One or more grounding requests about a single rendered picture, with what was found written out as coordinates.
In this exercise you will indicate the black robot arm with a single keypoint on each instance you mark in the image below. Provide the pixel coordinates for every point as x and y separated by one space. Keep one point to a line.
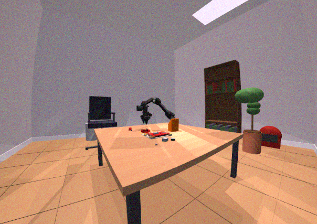
157 101

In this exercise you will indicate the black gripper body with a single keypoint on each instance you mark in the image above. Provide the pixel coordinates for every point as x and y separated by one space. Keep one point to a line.
145 115

